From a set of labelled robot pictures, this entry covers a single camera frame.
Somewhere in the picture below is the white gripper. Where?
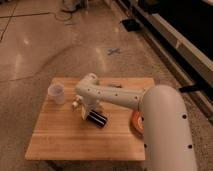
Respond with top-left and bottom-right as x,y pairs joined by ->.
81,99 -> 103,120

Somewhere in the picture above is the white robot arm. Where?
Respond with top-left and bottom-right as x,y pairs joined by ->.
75,73 -> 198,171

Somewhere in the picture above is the translucent white cup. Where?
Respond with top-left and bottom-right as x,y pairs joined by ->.
48,83 -> 65,105

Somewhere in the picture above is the orange ceramic bowl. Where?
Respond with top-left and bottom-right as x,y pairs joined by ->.
131,111 -> 143,134

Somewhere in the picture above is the white small bottle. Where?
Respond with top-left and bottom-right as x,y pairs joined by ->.
72,95 -> 83,108

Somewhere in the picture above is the wooden table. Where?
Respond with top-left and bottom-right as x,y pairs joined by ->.
25,77 -> 145,162

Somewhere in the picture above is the black floor box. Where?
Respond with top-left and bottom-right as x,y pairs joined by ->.
121,19 -> 141,32

